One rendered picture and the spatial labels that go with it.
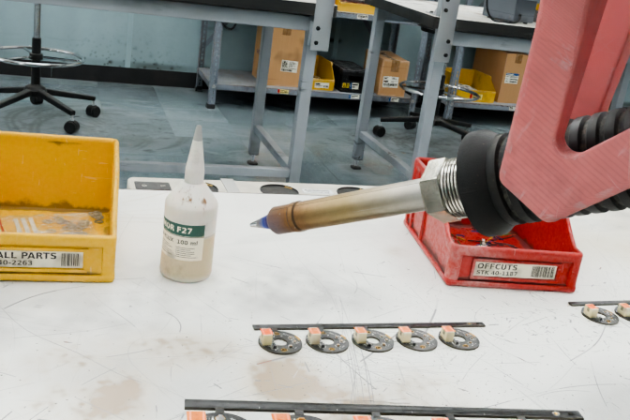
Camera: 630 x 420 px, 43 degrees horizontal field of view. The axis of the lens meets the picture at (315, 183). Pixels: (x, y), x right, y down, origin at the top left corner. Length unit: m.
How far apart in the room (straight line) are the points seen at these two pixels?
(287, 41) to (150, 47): 0.82
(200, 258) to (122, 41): 4.16
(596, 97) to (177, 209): 0.35
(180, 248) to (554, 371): 0.24
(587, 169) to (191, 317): 0.34
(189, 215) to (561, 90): 0.36
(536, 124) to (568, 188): 0.01
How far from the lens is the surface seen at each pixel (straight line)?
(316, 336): 0.46
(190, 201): 0.49
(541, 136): 0.16
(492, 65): 5.00
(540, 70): 0.16
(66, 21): 4.62
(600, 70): 0.19
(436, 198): 0.19
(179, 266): 0.51
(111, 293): 0.50
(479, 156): 0.18
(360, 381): 0.43
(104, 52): 4.65
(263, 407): 0.29
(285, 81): 4.39
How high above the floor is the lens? 0.97
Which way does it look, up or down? 18 degrees down
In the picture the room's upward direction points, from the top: 8 degrees clockwise
